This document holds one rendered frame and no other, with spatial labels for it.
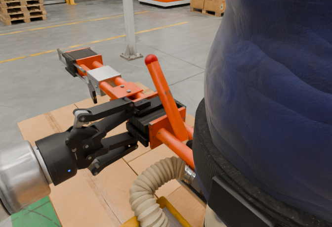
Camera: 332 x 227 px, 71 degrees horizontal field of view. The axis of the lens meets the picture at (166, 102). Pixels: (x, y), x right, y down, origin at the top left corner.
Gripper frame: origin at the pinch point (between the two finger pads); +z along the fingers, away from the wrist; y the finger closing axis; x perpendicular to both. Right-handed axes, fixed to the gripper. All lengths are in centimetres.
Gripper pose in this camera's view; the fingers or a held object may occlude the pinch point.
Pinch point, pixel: (150, 114)
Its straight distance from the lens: 46.3
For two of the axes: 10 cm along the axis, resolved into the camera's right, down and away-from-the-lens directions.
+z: 7.7, -3.4, 5.4
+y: 0.1, 8.5, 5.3
